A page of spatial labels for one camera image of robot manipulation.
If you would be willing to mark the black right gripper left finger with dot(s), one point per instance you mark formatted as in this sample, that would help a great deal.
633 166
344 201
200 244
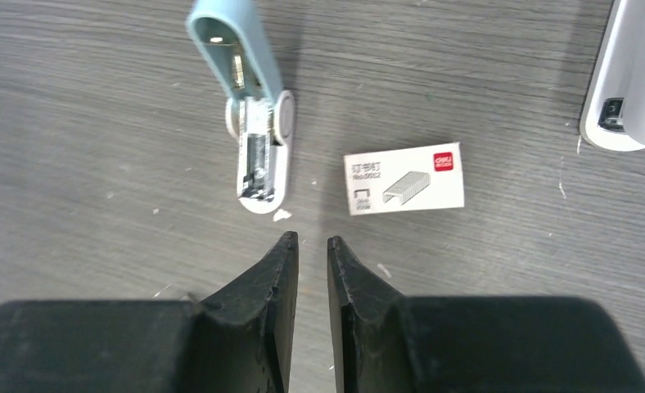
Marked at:
238 339

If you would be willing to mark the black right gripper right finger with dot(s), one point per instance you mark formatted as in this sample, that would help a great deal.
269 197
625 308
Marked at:
385 341

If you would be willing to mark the white staple box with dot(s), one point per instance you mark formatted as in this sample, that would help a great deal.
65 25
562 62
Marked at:
419 178

